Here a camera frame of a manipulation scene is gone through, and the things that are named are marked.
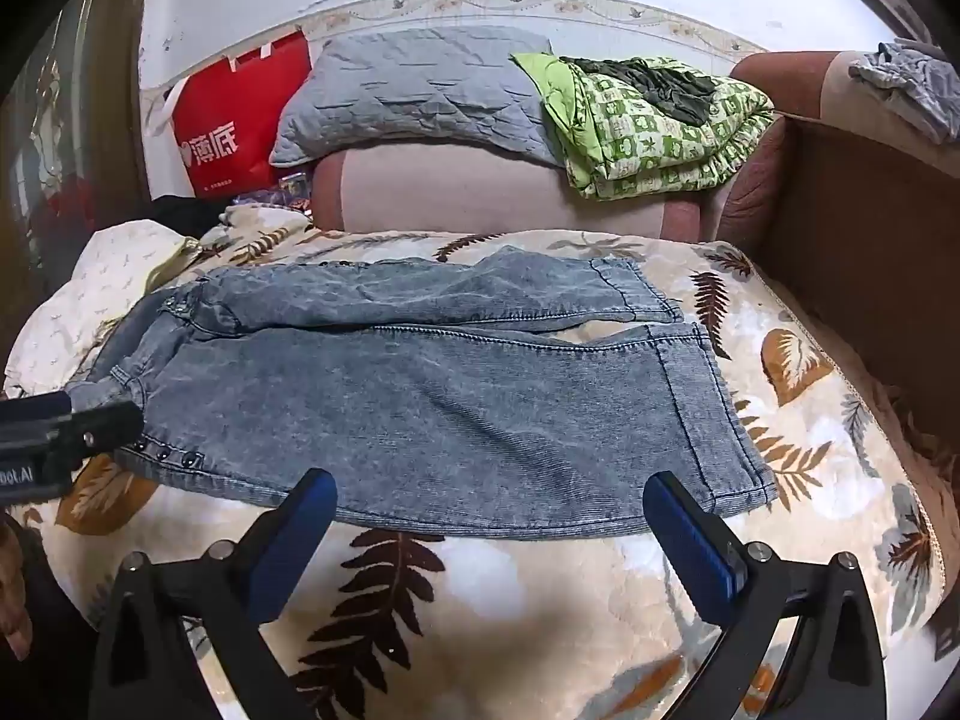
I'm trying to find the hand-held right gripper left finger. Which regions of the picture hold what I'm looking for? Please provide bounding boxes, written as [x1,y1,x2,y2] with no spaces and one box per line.
[88,469,338,720]

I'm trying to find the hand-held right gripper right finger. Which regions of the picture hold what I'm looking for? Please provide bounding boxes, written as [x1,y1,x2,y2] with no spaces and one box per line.
[643,471,908,720]

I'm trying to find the white printed cloth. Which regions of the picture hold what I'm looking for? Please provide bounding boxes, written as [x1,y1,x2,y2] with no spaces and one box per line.
[4,221,197,398]

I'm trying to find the pink brown sofa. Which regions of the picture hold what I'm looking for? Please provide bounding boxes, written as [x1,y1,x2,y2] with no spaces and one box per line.
[307,51,960,256]

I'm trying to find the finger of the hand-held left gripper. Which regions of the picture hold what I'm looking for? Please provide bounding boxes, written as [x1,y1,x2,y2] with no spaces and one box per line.
[64,399,145,460]

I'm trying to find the grey quilted pillow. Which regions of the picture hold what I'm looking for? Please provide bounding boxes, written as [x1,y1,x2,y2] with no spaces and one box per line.
[268,25,563,170]

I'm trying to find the red shopping bag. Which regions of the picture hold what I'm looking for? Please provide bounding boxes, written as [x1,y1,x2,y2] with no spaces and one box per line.
[146,26,312,200]

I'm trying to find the colourful printed packet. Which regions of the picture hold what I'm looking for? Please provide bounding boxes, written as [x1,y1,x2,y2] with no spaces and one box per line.
[232,172,312,215]

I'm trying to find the black garment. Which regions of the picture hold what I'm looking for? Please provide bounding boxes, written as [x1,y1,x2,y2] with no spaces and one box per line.
[150,195,226,239]

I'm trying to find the dark green garment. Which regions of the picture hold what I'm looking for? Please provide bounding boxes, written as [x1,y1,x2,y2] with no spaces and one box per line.
[566,56,725,128]

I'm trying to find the leaf print blanket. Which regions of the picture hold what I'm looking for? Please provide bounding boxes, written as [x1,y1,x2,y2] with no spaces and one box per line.
[4,206,960,720]

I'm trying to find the green patterned quilt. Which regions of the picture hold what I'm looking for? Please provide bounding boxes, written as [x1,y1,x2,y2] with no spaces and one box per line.
[510,51,777,200]

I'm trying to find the blue denim pants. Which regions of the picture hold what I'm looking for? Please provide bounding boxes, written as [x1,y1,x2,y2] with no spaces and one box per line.
[64,247,781,541]

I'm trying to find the grey crumpled cloth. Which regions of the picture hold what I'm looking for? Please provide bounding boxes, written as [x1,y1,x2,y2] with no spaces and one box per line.
[847,40,960,143]

